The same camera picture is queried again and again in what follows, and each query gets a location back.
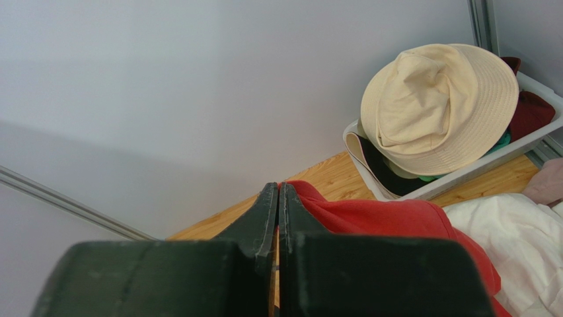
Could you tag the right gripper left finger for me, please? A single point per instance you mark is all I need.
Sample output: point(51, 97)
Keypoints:
point(231, 274)

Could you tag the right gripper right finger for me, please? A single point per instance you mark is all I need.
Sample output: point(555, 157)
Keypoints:
point(328, 274)

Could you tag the red t-shirt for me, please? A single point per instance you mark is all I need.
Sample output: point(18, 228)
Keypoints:
point(410, 218)

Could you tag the beige bucket hat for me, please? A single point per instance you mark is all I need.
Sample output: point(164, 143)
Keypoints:
point(440, 107)

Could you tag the white crumpled shirt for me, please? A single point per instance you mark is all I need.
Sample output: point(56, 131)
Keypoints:
point(523, 240)

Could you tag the pink garment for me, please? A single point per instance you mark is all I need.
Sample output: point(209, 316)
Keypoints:
point(545, 187)

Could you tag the dark red garment in basket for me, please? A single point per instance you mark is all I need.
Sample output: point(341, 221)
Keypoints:
point(531, 113)

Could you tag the white perforated plastic basket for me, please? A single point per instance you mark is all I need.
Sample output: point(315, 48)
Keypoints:
point(472, 171)

